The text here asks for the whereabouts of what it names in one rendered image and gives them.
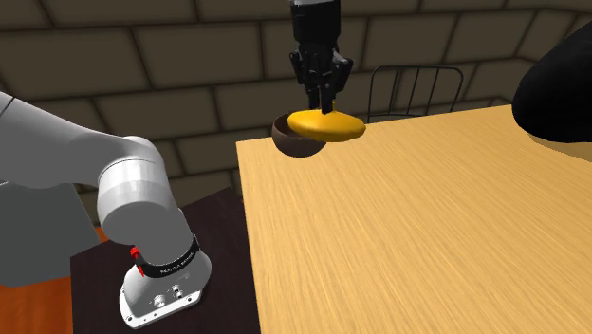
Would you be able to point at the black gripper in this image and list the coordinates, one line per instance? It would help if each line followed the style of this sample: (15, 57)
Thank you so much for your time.
(316, 27)

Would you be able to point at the yellow oval disc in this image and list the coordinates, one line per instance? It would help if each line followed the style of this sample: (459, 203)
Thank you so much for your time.
(330, 127)

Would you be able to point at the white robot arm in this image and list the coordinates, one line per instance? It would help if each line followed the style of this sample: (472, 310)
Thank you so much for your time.
(134, 194)

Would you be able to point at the brown bowl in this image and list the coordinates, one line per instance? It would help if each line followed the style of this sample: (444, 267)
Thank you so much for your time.
(296, 145)

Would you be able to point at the black metal chair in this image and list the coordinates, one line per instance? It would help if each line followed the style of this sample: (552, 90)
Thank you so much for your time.
(416, 69)

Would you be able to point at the light wooden table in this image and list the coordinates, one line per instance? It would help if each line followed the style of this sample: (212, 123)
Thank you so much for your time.
(416, 231)

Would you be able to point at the dark robot stand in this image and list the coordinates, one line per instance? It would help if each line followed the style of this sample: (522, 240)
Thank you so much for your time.
(222, 240)

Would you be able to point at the black rounded object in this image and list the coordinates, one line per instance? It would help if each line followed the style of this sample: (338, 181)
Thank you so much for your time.
(555, 97)

